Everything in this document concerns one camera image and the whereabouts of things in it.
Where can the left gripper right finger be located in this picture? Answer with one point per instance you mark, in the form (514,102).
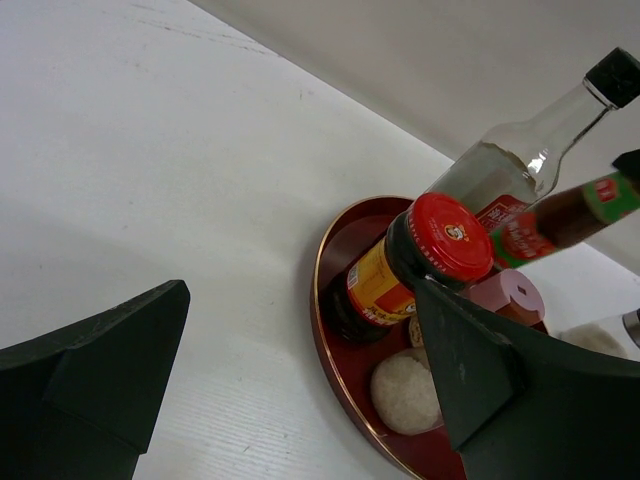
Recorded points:
(519,404)

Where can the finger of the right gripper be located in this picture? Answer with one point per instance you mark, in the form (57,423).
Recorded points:
(628,164)

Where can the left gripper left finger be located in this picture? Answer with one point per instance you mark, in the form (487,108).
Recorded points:
(82,401)

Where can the clear bottle black cap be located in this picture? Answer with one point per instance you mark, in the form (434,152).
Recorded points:
(514,165)

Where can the red sauce bottle yellow cap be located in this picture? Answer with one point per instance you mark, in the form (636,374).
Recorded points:
(565,219)

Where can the grey-lid white powder shaker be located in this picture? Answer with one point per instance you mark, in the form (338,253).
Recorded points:
(404,395)

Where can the red-lid chili sauce jar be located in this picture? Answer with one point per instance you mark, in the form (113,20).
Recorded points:
(437,237)

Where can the red round lacquer tray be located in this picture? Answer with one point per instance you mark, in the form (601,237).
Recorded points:
(349,366)

